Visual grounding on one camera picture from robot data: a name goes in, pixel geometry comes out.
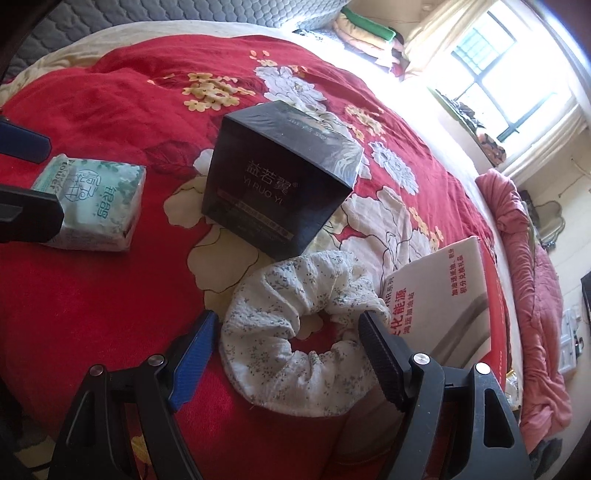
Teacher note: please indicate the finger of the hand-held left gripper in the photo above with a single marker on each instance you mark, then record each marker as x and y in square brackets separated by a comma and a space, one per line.
[23, 141]
[32, 217]

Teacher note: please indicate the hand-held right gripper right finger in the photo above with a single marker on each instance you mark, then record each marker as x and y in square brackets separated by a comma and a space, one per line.
[381, 360]

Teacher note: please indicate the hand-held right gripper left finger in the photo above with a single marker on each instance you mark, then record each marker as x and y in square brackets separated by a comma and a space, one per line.
[194, 364]

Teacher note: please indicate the green white tissue pack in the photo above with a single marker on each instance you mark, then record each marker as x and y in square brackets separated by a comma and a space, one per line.
[97, 203]

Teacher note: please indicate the white floral scrunchie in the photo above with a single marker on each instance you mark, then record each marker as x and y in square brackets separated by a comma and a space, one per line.
[277, 304]

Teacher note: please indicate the red floral blanket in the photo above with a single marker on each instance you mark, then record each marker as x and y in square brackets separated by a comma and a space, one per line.
[115, 286]

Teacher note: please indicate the pink quilt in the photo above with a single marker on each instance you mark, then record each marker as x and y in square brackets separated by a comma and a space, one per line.
[531, 323]

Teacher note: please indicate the white cabinet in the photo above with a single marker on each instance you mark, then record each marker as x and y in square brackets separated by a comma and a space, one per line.
[571, 341]

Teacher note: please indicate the dark square box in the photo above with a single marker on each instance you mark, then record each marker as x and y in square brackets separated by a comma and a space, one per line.
[277, 184]

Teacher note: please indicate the grey quilted headboard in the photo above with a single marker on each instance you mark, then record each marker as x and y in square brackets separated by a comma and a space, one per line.
[184, 9]

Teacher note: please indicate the black television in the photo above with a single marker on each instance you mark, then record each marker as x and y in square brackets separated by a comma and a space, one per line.
[586, 297]

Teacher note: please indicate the ornate framed mirror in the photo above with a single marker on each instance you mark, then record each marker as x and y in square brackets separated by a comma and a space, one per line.
[548, 224]

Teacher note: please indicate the orange patterned cushion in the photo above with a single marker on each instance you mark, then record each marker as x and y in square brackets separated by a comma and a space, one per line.
[493, 147]

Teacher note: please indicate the pile of dark clothes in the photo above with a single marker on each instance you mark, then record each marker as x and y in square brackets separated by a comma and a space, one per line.
[461, 110]

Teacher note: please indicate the cream curtain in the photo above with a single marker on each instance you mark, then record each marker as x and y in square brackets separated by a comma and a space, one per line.
[540, 138]
[438, 37]

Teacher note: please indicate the dark patterned pillow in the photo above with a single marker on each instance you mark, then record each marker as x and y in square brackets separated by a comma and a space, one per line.
[314, 34]

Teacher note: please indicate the window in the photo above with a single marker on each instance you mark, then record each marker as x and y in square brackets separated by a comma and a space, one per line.
[512, 69]

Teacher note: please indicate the yellow folded blanket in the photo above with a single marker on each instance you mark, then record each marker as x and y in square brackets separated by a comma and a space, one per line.
[360, 34]

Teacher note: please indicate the green folded blanket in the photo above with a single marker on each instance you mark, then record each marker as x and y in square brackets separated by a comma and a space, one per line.
[374, 23]

